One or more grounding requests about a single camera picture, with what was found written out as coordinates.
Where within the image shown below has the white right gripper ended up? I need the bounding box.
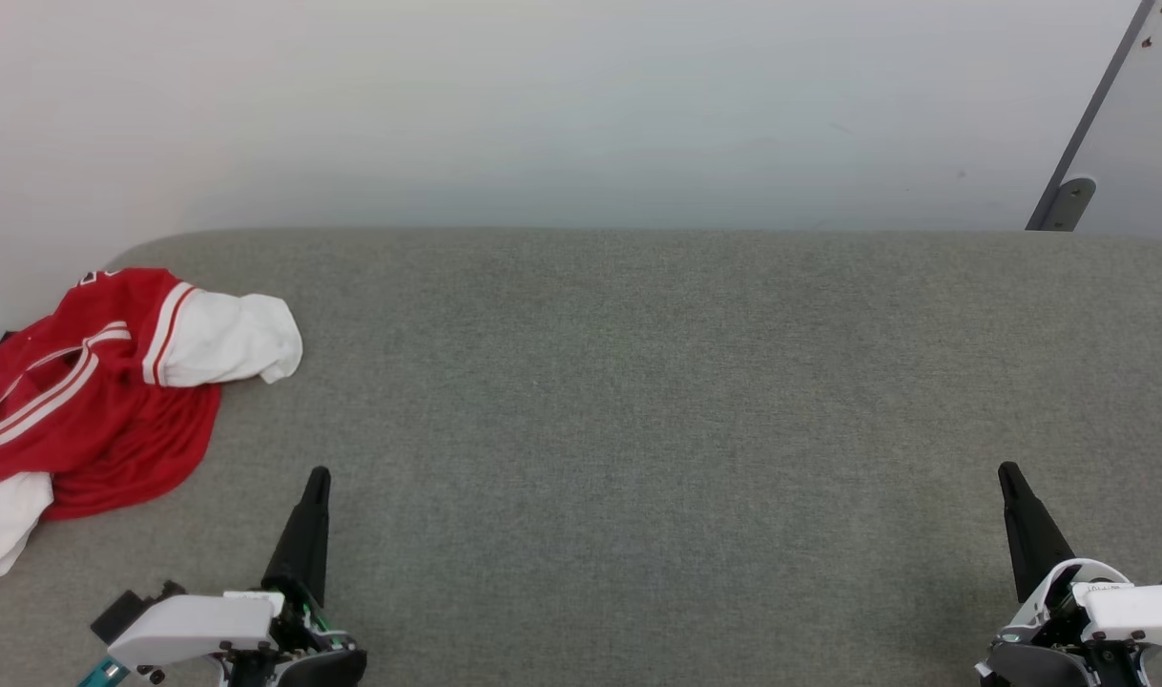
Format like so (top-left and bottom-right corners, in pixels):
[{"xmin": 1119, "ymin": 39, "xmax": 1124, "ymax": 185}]
[{"xmin": 977, "ymin": 462, "xmax": 1162, "ymax": 687}]

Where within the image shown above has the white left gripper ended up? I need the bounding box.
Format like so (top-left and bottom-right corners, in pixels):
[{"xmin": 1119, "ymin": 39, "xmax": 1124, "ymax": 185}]
[{"xmin": 107, "ymin": 467, "xmax": 368, "ymax": 687}]

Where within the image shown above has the red white Bulls jersey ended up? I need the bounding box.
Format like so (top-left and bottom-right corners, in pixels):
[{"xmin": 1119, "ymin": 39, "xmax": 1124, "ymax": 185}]
[{"xmin": 0, "ymin": 268, "xmax": 304, "ymax": 584}]

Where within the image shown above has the grey metal wall bracket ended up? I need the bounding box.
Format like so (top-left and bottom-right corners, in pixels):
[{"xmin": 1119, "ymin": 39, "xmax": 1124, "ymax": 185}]
[{"xmin": 1043, "ymin": 177, "xmax": 1098, "ymax": 232}]

